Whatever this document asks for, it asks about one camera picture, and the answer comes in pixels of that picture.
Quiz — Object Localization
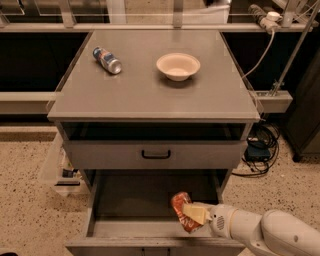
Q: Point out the open grey middle drawer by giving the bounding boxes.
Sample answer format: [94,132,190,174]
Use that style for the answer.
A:
[66,170,244,256]

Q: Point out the blue pepsi can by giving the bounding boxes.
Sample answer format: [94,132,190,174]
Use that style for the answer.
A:
[93,47,122,75]

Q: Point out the black drawer handle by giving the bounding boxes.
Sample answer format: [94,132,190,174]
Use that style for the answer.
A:
[141,150,171,160]

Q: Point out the red coke can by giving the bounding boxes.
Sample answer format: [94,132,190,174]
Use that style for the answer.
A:
[170,192,202,233]

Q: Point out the blue box on floor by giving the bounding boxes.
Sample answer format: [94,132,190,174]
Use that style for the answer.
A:
[244,141,271,162]

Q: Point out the clear plastic storage bin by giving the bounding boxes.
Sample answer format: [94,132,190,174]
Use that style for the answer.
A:
[38,133,90,196]

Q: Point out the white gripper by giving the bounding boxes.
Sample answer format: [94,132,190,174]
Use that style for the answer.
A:
[182,202,237,238]

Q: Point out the grey drawer cabinet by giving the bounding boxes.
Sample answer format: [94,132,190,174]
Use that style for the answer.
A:
[46,29,261,256]

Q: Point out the closed grey upper drawer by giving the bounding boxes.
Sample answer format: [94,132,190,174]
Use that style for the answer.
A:
[63,141,247,170]

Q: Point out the black cable bundle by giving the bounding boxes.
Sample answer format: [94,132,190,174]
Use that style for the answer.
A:
[231,121,281,178]

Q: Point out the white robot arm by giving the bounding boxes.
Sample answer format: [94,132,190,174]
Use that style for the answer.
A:
[182,202,320,256]

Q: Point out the white power strip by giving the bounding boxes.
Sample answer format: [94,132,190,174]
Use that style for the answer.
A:
[248,4,282,34]

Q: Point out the white paper bowl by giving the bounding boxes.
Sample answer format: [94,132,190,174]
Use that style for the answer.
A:
[156,53,201,82]

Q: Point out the white power cable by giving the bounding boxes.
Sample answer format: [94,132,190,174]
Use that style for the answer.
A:
[241,27,276,80]

